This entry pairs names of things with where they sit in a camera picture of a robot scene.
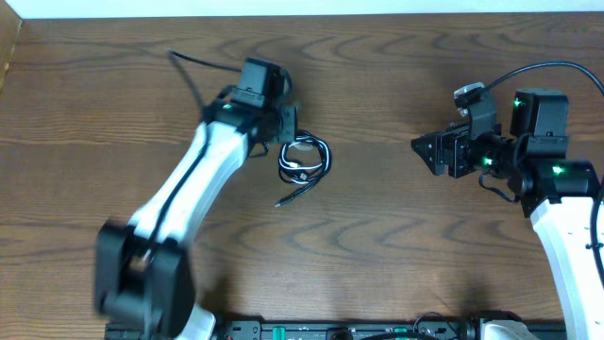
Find white USB cable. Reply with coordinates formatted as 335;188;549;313
277;140;322;183

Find black USB cable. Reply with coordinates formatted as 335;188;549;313
275;129;333;209

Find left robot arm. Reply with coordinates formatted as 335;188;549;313
93;58;296;339

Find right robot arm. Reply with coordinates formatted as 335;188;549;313
411;83;603;339

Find left camera cable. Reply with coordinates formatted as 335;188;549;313
167;48;244;114

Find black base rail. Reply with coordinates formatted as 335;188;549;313
104;320;566;340

